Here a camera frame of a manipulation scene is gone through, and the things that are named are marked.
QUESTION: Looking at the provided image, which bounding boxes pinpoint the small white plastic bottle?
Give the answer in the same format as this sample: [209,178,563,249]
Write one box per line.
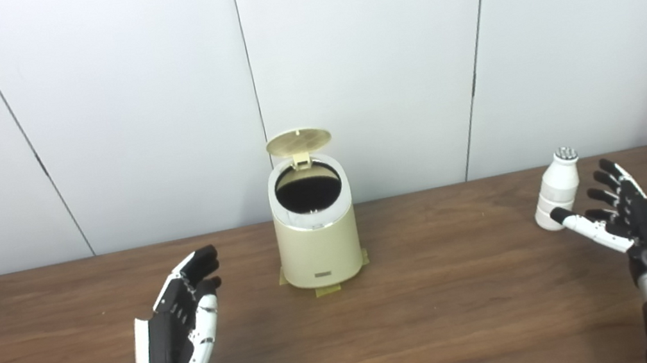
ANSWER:
[525,145,590,234]

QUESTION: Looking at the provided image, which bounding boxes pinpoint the cream-colored round bin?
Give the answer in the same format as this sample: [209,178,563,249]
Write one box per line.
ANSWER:
[263,149,367,294]

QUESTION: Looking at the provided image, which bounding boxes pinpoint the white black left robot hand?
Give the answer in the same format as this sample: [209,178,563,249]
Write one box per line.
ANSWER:
[118,244,236,363]

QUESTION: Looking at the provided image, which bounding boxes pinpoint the cream round bin lid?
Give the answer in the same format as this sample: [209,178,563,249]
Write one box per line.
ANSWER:
[264,123,336,174]

